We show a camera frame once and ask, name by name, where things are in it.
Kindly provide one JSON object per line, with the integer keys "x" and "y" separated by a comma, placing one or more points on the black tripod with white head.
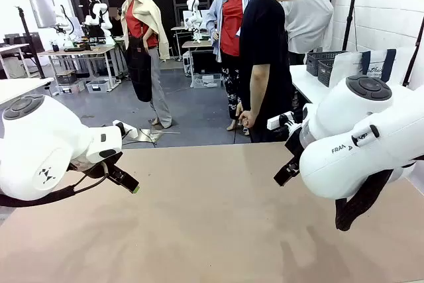
{"x": 351, "y": 14}

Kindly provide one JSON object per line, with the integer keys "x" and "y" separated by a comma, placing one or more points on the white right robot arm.
{"x": 357, "y": 130}

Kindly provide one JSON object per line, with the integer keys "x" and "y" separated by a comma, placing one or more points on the person in black t-shirt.
{"x": 265, "y": 47}

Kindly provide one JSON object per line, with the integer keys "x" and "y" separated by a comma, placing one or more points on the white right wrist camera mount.
{"x": 281, "y": 120}

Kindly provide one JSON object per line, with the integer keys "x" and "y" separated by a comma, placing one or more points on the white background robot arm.
{"x": 64, "y": 28}
{"x": 193, "y": 14}
{"x": 99, "y": 14}

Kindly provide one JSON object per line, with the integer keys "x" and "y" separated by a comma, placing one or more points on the black tripod with clamp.
{"x": 31, "y": 44}

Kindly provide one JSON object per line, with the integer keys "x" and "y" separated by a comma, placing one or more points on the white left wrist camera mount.
{"x": 127, "y": 130}

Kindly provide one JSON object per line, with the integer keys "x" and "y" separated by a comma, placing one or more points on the translucent white printed shopping bag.
{"x": 348, "y": 67}

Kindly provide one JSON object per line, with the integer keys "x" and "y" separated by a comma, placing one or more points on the mannequin with cream jacket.
{"x": 142, "y": 47}

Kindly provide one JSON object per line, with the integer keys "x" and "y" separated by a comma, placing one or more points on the person in red shirt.
{"x": 228, "y": 31}

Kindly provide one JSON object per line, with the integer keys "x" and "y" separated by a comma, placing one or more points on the white table with slim leg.
{"x": 20, "y": 87}

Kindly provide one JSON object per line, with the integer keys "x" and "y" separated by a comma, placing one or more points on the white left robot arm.
{"x": 39, "y": 137}

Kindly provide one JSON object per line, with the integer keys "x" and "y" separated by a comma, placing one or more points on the person's left hand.
{"x": 247, "y": 118}

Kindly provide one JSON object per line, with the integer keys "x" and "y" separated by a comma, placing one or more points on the grey wall panel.
{"x": 42, "y": 9}

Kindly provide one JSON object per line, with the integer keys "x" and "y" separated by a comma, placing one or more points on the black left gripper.
{"x": 99, "y": 169}

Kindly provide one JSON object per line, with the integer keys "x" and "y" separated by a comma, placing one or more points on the wooden background desk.
{"x": 83, "y": 54}

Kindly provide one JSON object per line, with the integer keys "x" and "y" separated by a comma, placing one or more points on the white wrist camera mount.
{"x": 127, "y": 130}
{"x": 281, "y": 120}

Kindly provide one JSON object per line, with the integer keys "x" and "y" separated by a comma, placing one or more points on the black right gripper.
{"x": 295, "y": 145}

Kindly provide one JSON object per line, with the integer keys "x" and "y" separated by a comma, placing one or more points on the black slanted light stand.
{"x": 414, "y": 54}

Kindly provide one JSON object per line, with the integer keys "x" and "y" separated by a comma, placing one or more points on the person's left forearm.
{"x": 259, "y": 90}

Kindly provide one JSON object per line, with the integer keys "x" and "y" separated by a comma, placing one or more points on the person in white shirt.
{"x": 308, "y": 21}

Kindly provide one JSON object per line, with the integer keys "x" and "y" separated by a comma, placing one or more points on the clear plastic storage box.
{"x": 97, "y": 86}
{"x": 207, "y": 81}

